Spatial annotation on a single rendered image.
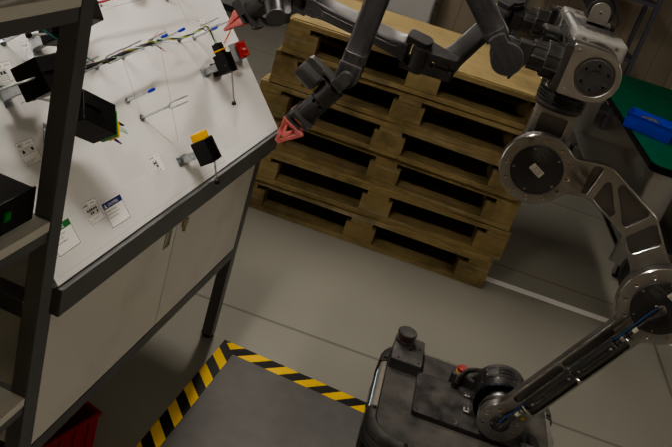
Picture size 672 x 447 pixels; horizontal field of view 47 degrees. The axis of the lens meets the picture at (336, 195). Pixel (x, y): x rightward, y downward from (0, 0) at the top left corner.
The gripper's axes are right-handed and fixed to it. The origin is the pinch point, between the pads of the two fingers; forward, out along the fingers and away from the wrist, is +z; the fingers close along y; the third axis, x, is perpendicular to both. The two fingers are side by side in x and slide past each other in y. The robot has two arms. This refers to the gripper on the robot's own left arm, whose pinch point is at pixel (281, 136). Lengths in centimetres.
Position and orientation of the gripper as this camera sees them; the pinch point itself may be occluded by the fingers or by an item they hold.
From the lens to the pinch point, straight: 200.8
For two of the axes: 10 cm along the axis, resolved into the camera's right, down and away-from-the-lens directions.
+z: -7.1, 5.9, 3.9
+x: 6.8, 7.1, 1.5
